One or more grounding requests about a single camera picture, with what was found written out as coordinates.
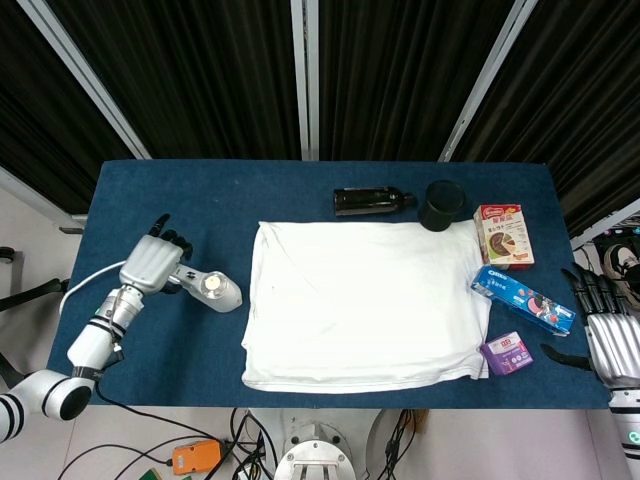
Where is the dark brown glass bottle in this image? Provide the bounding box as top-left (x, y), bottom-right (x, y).
top-left (333, 185), bottom-right (416, 218)

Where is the white frame post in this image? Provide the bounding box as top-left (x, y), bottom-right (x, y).
top-left (18, 0), bottom-right (152, 161)
top-left (438, 0), bottom-right (540, 163)
top-left (290, 0), bottom-right (321, 162)

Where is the black chair base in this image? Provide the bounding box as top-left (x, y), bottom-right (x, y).
top-left (0, 246), bottom-right (70, 314)

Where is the blue Oreo box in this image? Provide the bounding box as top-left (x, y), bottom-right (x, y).
top-left (470, 264), bottom-right (577, 338)

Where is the orange box device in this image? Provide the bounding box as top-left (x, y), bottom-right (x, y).
top-left (172, 439), bottom-right (223, 475)

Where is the black pleated curtain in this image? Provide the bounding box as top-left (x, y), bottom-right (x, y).
top-left (0, 0), bottom-right (640, 239)

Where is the white frame rail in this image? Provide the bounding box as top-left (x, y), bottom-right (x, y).
top-left (0, 164), bottom-right (87, 234)
top-left (569, 198), bottom-right (640, 250)

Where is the white handheld garment steamer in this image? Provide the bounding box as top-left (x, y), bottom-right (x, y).
top-left (167, 259), bottom-right (245, 315)

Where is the blue table cloth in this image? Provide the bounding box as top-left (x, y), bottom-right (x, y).
top-left (45, 158), bottom-right (614, 409)

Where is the red white food box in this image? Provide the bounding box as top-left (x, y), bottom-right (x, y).
top-left (473, 203), bottom-right (536, 272)

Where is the grey robot base column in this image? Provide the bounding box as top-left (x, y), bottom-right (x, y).
top-left (273, 408), bottom-right (382, 480)

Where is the white sneaker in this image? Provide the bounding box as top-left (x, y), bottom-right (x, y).
top-left (602, 242), bottom-right (640, 287)

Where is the white shirt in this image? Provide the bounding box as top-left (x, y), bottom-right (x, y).
top-left (240, 219), bottom-right (494, 395)

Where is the black mesh pen cup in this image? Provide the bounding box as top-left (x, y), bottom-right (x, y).
top-left (417, 180), bottom-right (467, 234)

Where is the thin white cable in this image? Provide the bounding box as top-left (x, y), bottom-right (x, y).
top-left (58, 259), bottom-right (129, 317)

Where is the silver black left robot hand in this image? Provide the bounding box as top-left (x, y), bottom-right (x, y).
top-left (118, 214), bottom-right (195, 296)

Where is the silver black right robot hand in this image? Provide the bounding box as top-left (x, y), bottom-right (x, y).
top-left (541, 263), bottom-right (640, 390)

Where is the purple small packet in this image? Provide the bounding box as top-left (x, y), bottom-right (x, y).
top-left (480, 330), bottom-right (535, 377)

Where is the black floor cable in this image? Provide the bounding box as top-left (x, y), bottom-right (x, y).
top-left (94, 383), bottom-right (236, 447)
top-left (57, 440), bottom-right (174, 480)

